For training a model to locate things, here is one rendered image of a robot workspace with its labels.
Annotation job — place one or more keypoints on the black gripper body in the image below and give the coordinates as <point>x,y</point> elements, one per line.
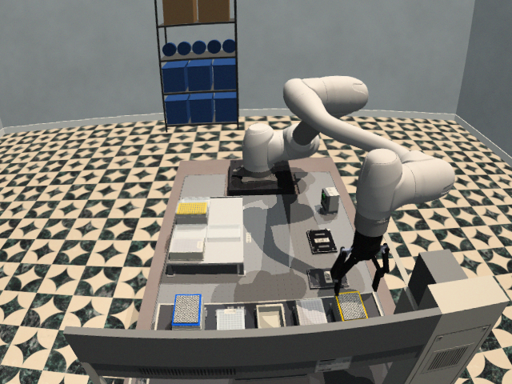
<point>365,244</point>

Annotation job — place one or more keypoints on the beige one-well reservoir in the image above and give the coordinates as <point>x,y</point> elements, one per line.
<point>270,316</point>

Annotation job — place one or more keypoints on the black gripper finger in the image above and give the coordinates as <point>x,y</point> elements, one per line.
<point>342,266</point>
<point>380,270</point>

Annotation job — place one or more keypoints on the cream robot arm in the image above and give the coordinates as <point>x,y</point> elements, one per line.
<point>388,179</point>

